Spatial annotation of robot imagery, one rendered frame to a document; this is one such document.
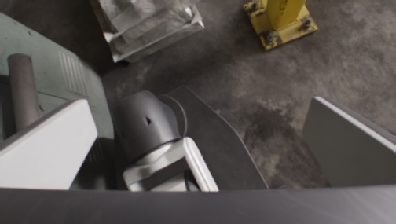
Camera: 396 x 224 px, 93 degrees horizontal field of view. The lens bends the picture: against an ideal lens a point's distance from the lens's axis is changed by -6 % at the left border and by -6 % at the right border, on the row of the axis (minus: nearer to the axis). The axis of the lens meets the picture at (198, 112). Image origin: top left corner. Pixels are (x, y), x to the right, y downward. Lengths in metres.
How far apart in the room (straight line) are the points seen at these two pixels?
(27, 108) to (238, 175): 0.57
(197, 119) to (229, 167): 0.18
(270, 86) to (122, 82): 0.65
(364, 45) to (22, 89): 1.13
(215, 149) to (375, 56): 0.74
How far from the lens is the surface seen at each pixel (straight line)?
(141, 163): 0.53
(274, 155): 0.83
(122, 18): 0.86
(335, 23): 1.05
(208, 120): 0.66
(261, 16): 0.97
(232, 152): 0.65
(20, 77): 0.59
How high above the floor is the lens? 0.82
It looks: 77 degrees down
